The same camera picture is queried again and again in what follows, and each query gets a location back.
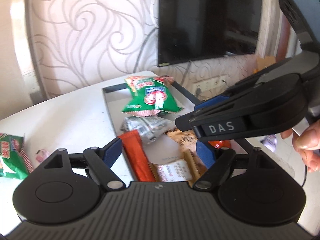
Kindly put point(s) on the dark grey cardboard box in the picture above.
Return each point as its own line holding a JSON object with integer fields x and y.
{"x": 155, "y": 149}

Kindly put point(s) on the white wall power socket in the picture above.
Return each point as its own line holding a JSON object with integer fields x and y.
{"x": 207, "y": 85}

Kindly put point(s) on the white lollipop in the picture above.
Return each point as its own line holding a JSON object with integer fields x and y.
{"x": 42, "y": 155}

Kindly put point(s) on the right human hand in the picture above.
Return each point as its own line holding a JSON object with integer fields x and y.
{"x": 306, "y": 144}

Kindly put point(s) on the silver printed snack packet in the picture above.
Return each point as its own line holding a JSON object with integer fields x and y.
{"x": 150, "y": 128}

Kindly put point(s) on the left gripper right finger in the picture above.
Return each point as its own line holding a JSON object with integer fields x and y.
{"x": 217, "y": 162}

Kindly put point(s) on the orange snack bar wrapper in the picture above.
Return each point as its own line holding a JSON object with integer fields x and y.
{"x": 139, "y": 163}

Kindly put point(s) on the green prawn cracker bag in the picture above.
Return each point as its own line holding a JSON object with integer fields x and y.
{"x": 15, "y": 163}
{"x": 151, "y": 96}

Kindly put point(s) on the white red text snack packet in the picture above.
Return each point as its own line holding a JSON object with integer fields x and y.
{"x": 173, "y": 172}

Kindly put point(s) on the black television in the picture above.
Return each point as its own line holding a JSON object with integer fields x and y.
{"x": 191, "y": 30}

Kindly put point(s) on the brown wrapped biscuit packet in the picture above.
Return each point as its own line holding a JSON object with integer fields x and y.
{"x": 187, "y": 145}

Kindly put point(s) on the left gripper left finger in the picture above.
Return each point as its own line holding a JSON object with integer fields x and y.
{"x": 100, "y": 161}

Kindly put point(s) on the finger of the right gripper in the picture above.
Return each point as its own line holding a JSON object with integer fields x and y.
{"x": 242, "y": 85}
{"x": 224, "y": 118}

